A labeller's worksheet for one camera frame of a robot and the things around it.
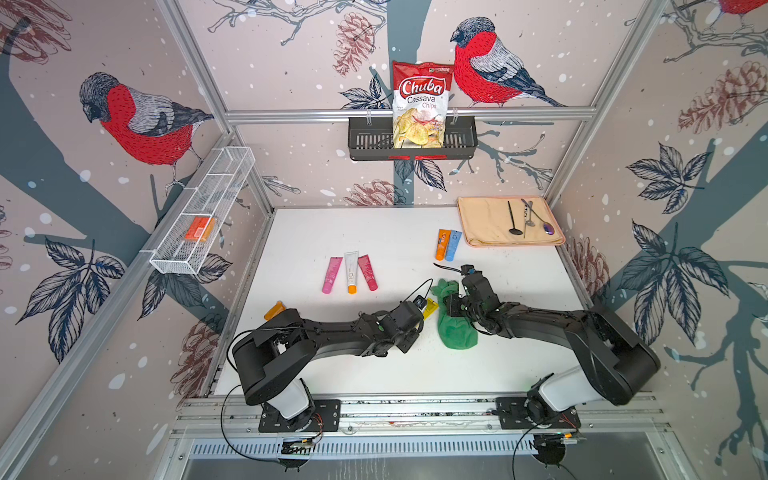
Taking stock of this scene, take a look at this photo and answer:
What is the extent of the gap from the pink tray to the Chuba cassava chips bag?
0.41 meters

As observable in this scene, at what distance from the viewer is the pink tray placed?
1124 millimetres

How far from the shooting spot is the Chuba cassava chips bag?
86 cm
